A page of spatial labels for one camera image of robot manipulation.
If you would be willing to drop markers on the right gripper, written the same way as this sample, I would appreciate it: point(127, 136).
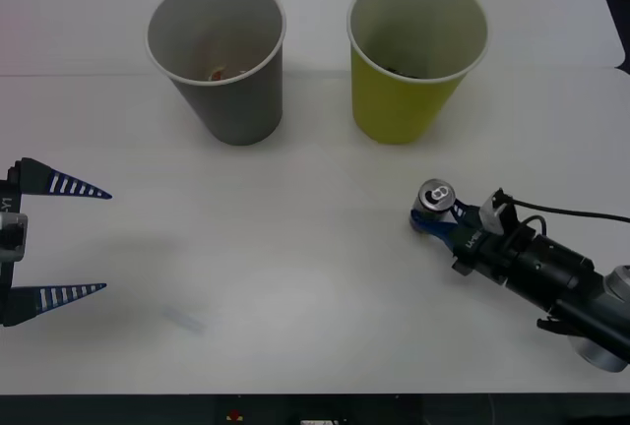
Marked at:
point(480, 253)

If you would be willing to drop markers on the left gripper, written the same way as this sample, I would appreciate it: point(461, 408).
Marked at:
point(11, 189)

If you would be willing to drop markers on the silver drink can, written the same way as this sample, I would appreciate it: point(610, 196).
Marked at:
point(435, 195)

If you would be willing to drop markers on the yellow-green plastic waste bin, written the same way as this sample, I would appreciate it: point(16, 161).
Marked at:
point(394, 110)

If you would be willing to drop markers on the dark robot torso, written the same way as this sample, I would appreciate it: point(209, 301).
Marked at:
point(147, 410)

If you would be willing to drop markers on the grey plastic waste bin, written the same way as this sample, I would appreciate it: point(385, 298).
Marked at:
point(236, 105)

